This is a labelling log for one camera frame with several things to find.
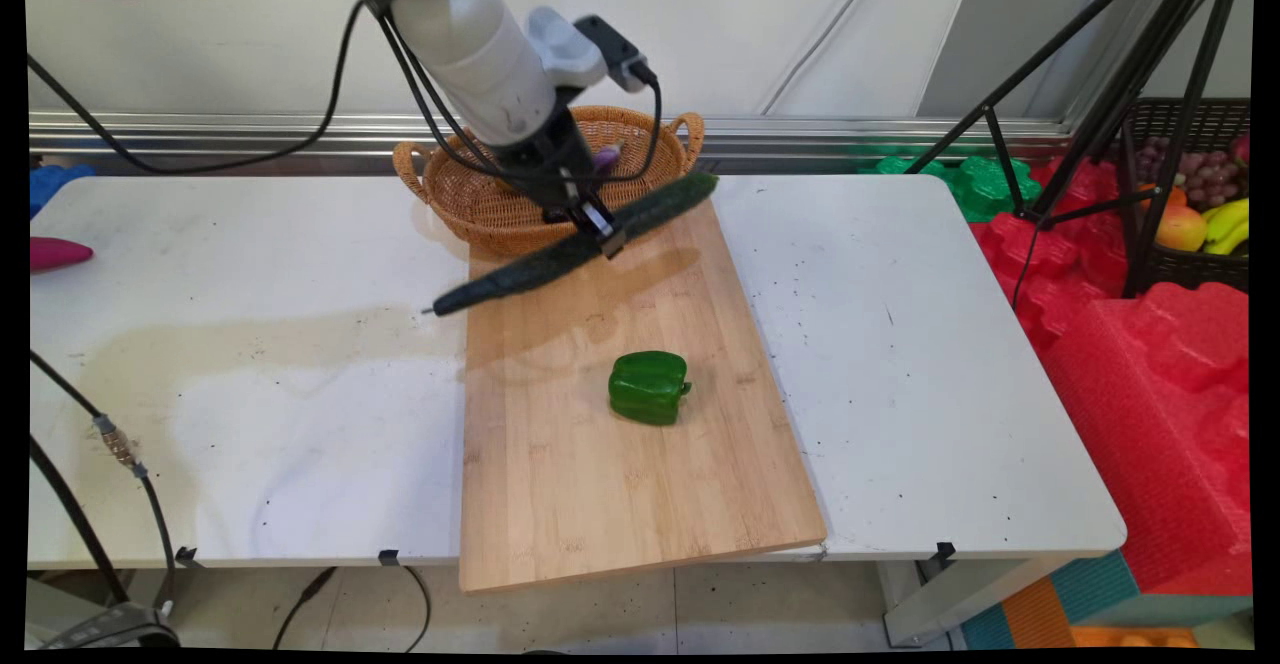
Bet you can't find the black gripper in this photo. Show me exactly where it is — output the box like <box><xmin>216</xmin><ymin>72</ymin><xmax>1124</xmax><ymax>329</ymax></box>
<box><xmin>495</xmin><ymin>107</ymin><xmax>627</xmax><ymax>259</ymax></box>

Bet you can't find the long dark green cucumber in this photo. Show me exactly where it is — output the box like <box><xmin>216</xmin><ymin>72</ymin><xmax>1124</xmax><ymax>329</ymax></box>
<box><xmin>421</xmin><ymin>171</ymin><xmax>720</xmax><ymax>318</ymax></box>

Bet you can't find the green bell pepper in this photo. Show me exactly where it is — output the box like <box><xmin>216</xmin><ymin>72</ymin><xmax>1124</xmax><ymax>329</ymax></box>
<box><xmin>607</xmin><ymin>349</ymin><xmax>694</xmax><ymax>427</ymax></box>

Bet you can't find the bamboo wooden cutting board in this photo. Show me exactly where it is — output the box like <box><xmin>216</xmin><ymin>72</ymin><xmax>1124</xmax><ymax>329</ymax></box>
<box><xmin>458</xmin><ymin>198</ymin><xmax>829</xmax><ymax>596</ymax></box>

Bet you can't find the green foam mat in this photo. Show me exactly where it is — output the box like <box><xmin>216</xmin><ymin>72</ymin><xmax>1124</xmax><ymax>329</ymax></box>
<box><xmin>858</xmin><ymin>151</ymin><xmax>1044</xmax><ymax>224</ymax></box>

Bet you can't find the pink toy vegetable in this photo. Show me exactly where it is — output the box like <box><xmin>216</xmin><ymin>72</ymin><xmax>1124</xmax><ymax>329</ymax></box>
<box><xmin>30</xmin><ymin>235</ymin><xmax>95</xmax><ymax>274</ymax></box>

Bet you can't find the blue foam piece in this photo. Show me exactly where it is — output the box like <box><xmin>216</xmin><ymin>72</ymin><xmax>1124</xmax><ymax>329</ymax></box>
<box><xmin>30</xmin><ymin>163</ymin><xmax>97</xmax><ymax>218</ymax></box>

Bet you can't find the white table leg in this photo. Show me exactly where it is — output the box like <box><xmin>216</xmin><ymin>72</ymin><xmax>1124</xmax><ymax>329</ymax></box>
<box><xmin>878</xmin><ymin>555</ymin><xmax>1079</xmax><ymax>648</ymax></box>

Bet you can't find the black tripod stand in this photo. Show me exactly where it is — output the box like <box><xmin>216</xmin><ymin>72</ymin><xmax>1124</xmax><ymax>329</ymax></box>
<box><xmin>904</xmin><ymin>0</ymin><xmax>1247</xmax><ymax>298</ymax></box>

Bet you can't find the red foam mat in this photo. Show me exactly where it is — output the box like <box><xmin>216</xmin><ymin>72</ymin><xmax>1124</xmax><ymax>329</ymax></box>
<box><xmin>968</xmin><ymin>156</ymin><xmax>1253</xmax><ymax>597</ymax></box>

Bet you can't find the orange red mango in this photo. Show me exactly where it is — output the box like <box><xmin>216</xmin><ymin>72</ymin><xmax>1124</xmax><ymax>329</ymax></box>
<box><xmin>1156</xmin><ymin>205</ymin><xmax>1209</xmax><ymax>253</ymax></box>

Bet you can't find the black plastic crate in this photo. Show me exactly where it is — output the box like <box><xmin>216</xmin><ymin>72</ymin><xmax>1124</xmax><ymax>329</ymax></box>
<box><xmin>1104</xmin><ymin>96</ymin><xmax>1251</xmax><ymax>296</ymax></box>

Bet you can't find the grey controller device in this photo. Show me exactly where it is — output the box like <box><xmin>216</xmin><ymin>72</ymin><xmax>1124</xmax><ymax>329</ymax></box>
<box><xmin>38</xmin><ymin>599</ymin><xmax>182</xmax><ymax>651</ymax></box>

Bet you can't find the purple grape bunch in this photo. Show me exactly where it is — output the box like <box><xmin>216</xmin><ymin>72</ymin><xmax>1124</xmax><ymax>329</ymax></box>
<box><xmin>1134</xmin><ymin>138</ymin><xmax>1247</xmax><ymax>211</ymax></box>

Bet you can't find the teal and orange foam mat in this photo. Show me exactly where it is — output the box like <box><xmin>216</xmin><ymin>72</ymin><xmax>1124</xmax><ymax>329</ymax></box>
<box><xmin>958</xmin><ymin>550</ymin><xmax>1253</xmax><ymax>651</ymax></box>

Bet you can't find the yellow green banana bunch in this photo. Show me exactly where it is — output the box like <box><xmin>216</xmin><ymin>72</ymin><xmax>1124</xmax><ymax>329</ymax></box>
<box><xmin>1202</xmin><ymin>197</ymin><xmax>1251</xmax><ymax>256</ymax></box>

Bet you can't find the woven wicker basket with handles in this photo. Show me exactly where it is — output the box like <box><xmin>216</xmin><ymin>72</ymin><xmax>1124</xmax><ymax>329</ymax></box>
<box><xmin>393</xmin><ymin>106</ymin><xmax>705</xmax><ymax>258</ymax></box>

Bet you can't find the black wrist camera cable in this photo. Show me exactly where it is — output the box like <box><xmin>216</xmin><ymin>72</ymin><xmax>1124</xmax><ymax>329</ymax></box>
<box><xmin>372</xmin><ymin>2</ymin><xmax>665</xmax><ymax>186</ymax></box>

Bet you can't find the wrist camera on white mount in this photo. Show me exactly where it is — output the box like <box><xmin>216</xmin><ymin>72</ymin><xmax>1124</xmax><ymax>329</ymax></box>
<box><xmin>527</xmin><ymin>6</ymin><xmax>659</xmax><ymax>94</ymax></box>

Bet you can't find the aluminium wall rail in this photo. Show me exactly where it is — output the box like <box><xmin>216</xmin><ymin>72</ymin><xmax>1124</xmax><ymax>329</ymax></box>
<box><xmin>29</xmin><ymin>109</ymin><xmax>1079</xmax><ymax>162</ymax></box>

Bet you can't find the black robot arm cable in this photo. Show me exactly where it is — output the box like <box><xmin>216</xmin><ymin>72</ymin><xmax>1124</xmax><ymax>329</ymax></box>
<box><xmin>27</xmin><ymin>0</ymin><xmax>367</xmax><ymax>177</ymax></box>

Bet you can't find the thin black floor cable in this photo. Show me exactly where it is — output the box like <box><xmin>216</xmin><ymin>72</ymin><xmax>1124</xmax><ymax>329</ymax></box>
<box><xmin>271</xmin><ymin>563</ymin><xmax>434</xmax><ymax>654</ymax></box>

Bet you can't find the black cable with metal connector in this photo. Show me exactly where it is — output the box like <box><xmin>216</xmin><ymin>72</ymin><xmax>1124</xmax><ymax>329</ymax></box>
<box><xmin>29</xmin><ymin>348</ymin><xmax>180</xmax><ymax>617</ymax></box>

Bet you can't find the thick black cable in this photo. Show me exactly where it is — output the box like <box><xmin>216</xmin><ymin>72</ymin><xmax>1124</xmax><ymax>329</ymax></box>
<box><xmin>28</xmin><ymin>433</ymin><xmax>132</xmax><ymax>607</ymax></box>

